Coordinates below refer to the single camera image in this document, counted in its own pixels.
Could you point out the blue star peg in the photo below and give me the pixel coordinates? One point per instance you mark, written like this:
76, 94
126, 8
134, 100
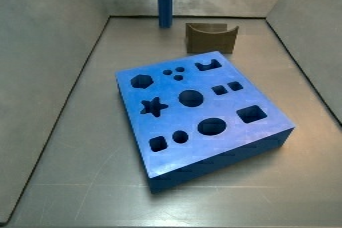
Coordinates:
165, 9

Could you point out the blue shape sorting board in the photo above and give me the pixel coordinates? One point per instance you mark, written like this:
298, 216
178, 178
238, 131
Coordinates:
199, 117

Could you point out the black curved holder stand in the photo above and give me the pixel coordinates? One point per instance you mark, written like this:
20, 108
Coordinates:
207, 37

